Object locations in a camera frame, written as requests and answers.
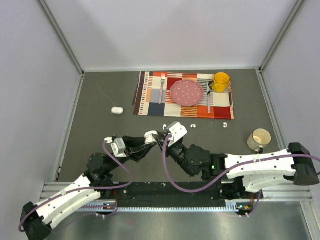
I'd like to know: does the white charging case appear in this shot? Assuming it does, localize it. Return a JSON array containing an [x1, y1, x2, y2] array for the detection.
[[144, 130, 159, 144]]

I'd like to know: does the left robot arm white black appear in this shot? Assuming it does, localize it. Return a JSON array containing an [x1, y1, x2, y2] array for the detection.
[[18, 134, 157, 240]]

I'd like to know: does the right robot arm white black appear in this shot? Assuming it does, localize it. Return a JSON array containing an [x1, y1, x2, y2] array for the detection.
[[153, 132, 320, 200]]

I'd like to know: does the closed white earbud case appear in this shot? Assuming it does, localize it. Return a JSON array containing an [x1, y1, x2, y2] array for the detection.
[[111, 107, 124, 115]]

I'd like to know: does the patchwork colourful placemat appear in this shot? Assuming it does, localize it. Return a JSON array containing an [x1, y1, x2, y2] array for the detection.
[[133, 71, 234, 120]]

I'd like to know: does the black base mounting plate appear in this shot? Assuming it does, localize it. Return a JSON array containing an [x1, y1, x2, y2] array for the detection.
[[98, 182, 252, 207]]

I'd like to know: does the pink dotted plate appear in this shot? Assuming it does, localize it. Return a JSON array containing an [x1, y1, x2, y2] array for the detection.
[[170, 80, 204, 107]]

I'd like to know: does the yellow mug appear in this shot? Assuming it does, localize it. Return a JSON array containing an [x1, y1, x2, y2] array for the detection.
[[208, 72, 231, 93]]

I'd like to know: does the beige ceramic mug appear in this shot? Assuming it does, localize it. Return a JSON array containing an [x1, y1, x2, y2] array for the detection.
[[247, 128, 272, 154]]

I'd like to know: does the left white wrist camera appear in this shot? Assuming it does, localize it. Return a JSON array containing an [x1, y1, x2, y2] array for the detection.
[[104, 136, 127, 158]]

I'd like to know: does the pink handled fork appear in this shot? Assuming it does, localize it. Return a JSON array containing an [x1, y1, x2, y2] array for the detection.
[[158, 73, 166, 104]]

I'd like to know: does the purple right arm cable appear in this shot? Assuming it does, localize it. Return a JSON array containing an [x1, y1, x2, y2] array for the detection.
[[162, 133, 320, 218]]

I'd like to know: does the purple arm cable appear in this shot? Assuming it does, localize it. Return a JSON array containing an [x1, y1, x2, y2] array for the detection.
[[18, 138, 136, 235], [162, 133, 320, 218]]

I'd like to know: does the grey slotted cable duct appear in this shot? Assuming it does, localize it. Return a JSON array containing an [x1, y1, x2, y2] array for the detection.
[[77, 200, 253, 214]]

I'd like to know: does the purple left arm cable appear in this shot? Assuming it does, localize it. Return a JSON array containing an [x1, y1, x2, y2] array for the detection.
[[18, 138, 136, 235]]

